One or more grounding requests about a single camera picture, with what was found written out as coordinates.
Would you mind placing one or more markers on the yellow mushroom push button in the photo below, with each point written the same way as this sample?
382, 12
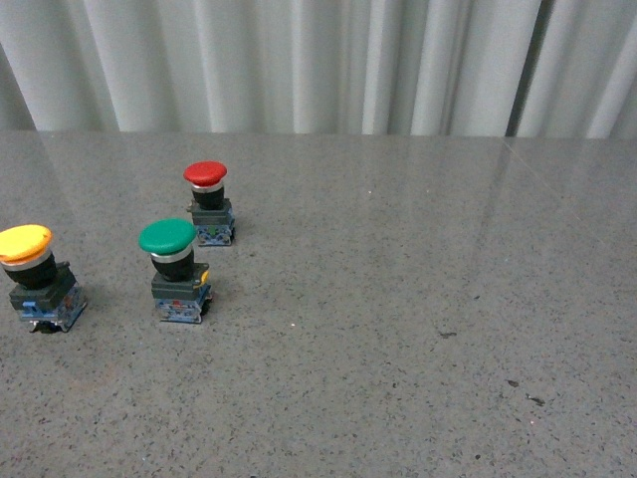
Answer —
47, 294

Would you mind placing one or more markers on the red mushroom push button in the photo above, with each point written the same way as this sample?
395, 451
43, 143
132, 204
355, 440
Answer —
211, 211

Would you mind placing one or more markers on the green mushroom push button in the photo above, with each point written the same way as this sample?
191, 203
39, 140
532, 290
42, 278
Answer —
180, 287

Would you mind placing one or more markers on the white pleated curtain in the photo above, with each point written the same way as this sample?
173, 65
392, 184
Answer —
513, 68

